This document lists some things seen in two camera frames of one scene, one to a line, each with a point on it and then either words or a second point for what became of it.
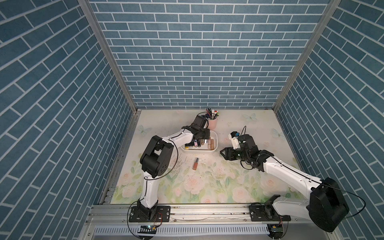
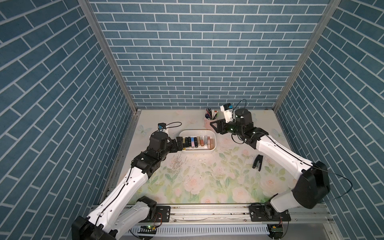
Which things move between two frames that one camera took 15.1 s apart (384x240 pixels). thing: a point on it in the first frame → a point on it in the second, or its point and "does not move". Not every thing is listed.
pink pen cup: x=212 y=123 does not move
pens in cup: x=211 y=114 does not move
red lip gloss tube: x=195 y=163 → x=202 y=140
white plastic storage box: x=213 y=135 does not move
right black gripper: x=228 y=151 → x=220 y=125
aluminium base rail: x=188 y=215 does not move
